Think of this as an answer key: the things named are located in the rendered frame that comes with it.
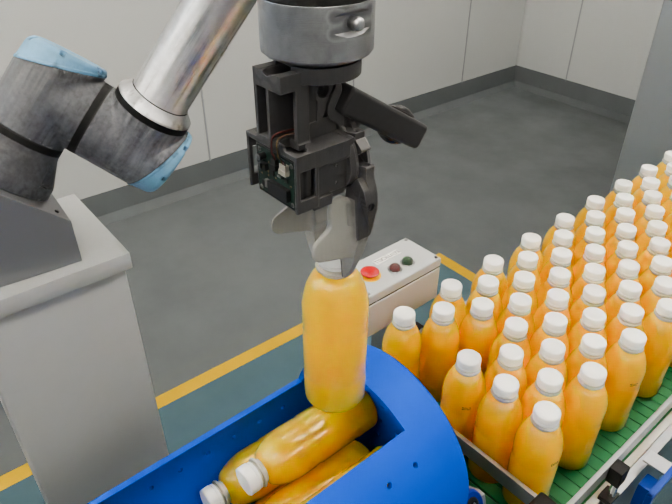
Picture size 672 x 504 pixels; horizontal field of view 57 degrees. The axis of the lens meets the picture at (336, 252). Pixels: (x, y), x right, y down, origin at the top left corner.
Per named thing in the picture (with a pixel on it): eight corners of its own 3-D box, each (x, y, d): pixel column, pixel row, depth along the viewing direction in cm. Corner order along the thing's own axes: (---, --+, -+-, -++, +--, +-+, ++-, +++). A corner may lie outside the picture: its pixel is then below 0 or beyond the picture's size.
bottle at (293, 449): (360, 377, 87) (250, 447, 77) (385, 422, 86) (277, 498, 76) (339, 387, 93) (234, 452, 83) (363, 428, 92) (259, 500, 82)
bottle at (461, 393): (434, 423, 113) (444, 349, 103) (472, 425, 113) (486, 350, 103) (437, 455, 108) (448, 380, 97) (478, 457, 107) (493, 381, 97)
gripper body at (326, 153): (248, 189, 56) (237, 55, 49) (322, 162, 60) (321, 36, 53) (300, 224, 51) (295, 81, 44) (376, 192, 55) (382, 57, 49)
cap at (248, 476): (253, 458, 78) (241, 466, 77) (268, 486, 78) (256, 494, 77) (244, 461, 82) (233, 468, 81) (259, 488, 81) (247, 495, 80)
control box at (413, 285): (333, 313, 124) (333, 272, 119) (402, 275, 135) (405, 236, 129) (366, 339, 118) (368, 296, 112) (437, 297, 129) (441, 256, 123)
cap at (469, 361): (454, 357, 102) (455, 348, 101) (478, 357, 102) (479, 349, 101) (457, 374, 99) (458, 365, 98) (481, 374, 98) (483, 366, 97)
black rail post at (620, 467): (596, 498, 101) (608, 467, 96) (606, 488, 103) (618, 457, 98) (609, 507, 100) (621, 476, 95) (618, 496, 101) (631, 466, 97)
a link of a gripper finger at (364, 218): (333, 232, 58) (322, 144, 54) (347, 226, 59) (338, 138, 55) (367, 246, 55) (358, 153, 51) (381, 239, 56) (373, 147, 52)
